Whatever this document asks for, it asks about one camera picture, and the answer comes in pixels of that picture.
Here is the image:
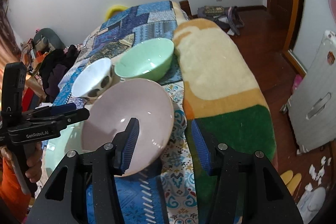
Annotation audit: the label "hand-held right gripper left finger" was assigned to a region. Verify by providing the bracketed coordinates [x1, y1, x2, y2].
[26, 117, 140, 224]

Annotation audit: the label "orange brown curtains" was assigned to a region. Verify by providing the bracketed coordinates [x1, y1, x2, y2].
[0, 0, 21, 64]

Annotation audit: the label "yellow foam arch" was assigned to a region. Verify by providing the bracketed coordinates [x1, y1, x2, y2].
[105, 4, 129, 20]

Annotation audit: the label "cream orange fleece blanket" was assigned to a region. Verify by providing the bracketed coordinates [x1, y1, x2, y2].
[171, 1, 276, 224]

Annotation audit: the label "person's orange sleeved left forearm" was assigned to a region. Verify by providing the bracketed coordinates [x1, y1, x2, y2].
[0, 158, 29, 222]

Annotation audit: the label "white suitcase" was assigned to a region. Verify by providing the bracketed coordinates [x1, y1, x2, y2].
[280, 30, 336, 155]

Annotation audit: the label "yellow slipper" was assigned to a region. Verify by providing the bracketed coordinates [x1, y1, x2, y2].
[280, 170, 294, 185]
[286, 173, 302, 194]

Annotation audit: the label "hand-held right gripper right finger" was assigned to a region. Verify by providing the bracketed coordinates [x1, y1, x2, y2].
[191, 119, 303, 224]

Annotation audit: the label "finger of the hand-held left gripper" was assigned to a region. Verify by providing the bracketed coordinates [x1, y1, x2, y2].
[29, 108, 90, 130]
[22, 104, 77, 119]

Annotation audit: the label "person's left hand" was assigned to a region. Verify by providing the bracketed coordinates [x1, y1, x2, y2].
[0, 140, 45, 184]

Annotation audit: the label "wooden bed frame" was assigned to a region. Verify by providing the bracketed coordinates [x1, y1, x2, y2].
[179, 0, 193, 18]

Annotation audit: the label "grey patterned bag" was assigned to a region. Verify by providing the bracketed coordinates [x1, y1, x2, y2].
[197, 5, 244, 35]

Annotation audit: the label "blue patchwork blanket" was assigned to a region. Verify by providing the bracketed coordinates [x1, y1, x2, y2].
[43, 0, 200, 224]

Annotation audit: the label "white wardrobe door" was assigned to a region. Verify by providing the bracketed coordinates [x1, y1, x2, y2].
[293, 0, 336, 75]

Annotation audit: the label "white paper scraps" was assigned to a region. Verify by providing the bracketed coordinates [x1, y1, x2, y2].
[297, 148, 332, 188]

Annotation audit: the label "white patterned bowl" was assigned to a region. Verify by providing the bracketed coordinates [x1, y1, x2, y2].
[71, 58, 121, 98]

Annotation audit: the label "white plastic bag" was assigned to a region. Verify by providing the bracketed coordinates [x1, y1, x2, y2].
[297, 183, 327, 214]

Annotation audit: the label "pink object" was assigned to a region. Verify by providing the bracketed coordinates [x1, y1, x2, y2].
[291, 74, 303, 94]

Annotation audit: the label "pink bowl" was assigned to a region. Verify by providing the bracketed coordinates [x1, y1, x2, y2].
[81, 78, 174, 177]

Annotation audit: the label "black clothes pile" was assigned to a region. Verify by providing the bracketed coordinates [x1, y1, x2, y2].
[39, 46, 79, 104]

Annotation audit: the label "green bowl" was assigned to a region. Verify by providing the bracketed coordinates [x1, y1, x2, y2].
[115, 38, 175, 81]

